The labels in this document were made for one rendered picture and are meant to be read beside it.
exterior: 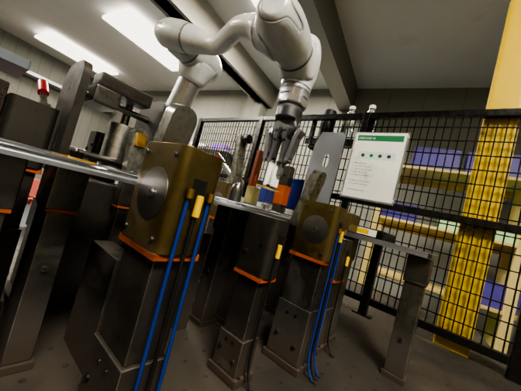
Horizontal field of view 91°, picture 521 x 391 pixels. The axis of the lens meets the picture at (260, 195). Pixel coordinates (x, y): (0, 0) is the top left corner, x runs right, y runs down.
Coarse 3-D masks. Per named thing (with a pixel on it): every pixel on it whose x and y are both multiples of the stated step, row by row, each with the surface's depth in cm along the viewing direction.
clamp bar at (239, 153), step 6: (240, 138) 82; (246, 138) 81; (252, 138) 82; (240, 144) 82; (246, 144) 84; (234, 150) 83; (240, 150) 84; (246, 150) 84; (234, 156) 82; (240, 156) 84; (234, 162) 82; (240, 162) 84; (234, 168) 81; (240, 168) 83; (234, 174) 80; (240, 174) 83; (240, 180) 83
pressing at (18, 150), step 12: (0, 144) 25; (12, 144) 26; (24, 144) 38; (24, 156) 26; (36, 156) 27; (48, 156) 28; (60, 156) 29; (72, 168) 29; (84, 168) 30; (96, 168) 31; (108, 168) 33; (120, 180) 33; (132, 180) 34; (228, 204) 48; (240, 204) 50; (276, 216) 57; (288, 216) 64
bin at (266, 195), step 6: (294, 180) 109; (300, 180) 107; (294, 186) 109; (300, 186) 106; (264, 192) 122; (270, 192) 119; (294, 192) 108; (300, 192) 106; (258, 198) 124; (264, 198) 121; (270, 198) 118; (288, 198) 110; (294, 198) 108; (288, 204) 109; (294, 204) 107
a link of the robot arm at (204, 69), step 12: (204, 60) 106; (216, 60) 111; (180, 72) 109; (192, 72) 107; (204, 72) 109; (216, 72) 114; (180, 84) 110; (192, 84) 110; (204, 84) 113; (180, 96) 110; (192, 96) 113
